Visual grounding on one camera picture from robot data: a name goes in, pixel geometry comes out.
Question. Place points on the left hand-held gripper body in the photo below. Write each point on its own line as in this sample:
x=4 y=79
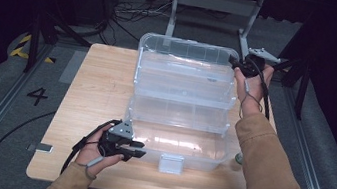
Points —
x=114 y=140

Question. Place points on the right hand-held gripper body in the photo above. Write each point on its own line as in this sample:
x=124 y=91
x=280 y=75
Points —
x=253 y=66

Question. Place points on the clear plastic storage box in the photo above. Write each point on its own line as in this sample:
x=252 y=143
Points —
x=186 y=77

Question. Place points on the person's right hand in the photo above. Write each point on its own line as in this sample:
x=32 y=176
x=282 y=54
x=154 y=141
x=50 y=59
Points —
x=254 y=90

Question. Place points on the person's left hand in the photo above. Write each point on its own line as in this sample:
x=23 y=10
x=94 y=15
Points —
x=87 y=153

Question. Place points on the black tripod stand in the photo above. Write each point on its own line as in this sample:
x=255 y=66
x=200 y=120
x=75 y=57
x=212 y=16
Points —
x=302 y=87
x=34 y=40

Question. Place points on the grey metal stand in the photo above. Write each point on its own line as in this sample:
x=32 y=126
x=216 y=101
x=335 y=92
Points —
x=215 y=1

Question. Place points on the silver tape piece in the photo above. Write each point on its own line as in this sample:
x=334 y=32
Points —
x=42 y=147

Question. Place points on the yellow and black floor tape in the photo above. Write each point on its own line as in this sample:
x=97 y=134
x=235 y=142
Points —
x=19 y=50

